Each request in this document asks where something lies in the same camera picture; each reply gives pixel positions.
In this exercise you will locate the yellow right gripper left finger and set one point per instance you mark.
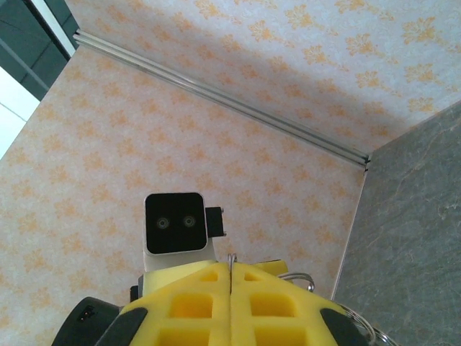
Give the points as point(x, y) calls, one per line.
point(187, 306)

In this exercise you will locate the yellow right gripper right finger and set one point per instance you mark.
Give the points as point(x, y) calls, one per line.
point(273, 306)

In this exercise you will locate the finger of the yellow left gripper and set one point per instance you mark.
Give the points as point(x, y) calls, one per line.
point(275, 268)

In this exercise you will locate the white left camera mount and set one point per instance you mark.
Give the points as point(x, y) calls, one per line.
point(173, 263)

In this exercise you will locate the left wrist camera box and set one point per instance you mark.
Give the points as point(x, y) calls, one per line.
point(174, 223)

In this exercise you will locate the room window with white frame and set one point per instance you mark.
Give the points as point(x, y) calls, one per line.
point(32, 43)

